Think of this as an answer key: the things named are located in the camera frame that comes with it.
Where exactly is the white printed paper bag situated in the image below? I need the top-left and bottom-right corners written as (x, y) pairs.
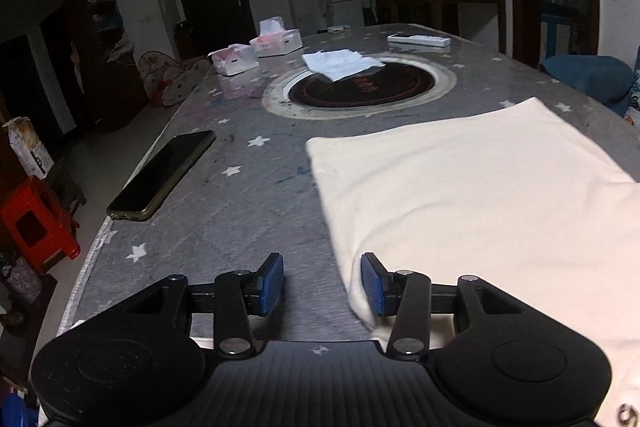
top-left (2, 117), bottom-right (56, 180)

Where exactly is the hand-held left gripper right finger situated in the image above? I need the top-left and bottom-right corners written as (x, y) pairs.
top-left (361, 252), bottom-right (523, 361)

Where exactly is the large pink tissue box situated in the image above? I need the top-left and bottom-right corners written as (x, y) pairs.
top-left (249, 18), bottom-right (303, 58)

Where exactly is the white water dispenser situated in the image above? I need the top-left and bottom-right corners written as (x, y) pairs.
top-left (290, 0), bottom-right (313, 35)

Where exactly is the cream garment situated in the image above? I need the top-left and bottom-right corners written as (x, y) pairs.
top-left (305, 97), bottom-right (640, 427)

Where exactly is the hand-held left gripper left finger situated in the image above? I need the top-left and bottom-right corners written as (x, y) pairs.
top-left (122, 252), bottom-right (286, 356)

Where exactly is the grey star-print tablecloth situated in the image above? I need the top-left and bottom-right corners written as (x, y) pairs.
top-left (55, 23), bottom-right (640, 343)

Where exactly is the white tissue paper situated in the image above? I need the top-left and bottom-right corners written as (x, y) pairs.
top-left (301, 49), bottom-right (385, 82)

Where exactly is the white tissue pack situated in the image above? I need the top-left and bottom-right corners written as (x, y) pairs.
top-left (207, 43), bottom-right (260, 75)

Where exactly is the round built-in induction cooker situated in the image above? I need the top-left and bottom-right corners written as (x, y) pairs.
top-left (262, 57), bottom-right (457, 120)

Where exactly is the dark smartphone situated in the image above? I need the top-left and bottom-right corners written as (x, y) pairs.
top-left (106, 130), bottom-right (217, 222)

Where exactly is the red plastic stool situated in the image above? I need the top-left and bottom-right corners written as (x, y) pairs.
top-left (0, 175), bottom-right (82, 270)

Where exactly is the blue cabinet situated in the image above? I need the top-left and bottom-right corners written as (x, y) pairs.
top-left (540, 2), bottom-right (588, 58)

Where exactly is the white remote control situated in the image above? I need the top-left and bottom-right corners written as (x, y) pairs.
top-left (387, 34), bottom-right (451, 48)

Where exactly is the dark wooden shelf cabinet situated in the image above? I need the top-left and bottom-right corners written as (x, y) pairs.
top-left (60, 0), bottom-right (151, 132)

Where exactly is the dark wooden stool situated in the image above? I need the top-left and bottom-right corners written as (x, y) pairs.
top-left (50, 159), bottom-right (87, 212)

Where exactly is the hanging pink cloth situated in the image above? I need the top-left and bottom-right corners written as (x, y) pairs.
top-left (69, 39), bottom-right (85, 88)

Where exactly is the dotted pop-up tent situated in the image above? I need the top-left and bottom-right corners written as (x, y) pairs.
top-left (136, 49), bottom-right (213, 108)

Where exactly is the white plastic bag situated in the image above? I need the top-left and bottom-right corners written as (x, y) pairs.
top-left (107, 38), bottom-right (136, 62)

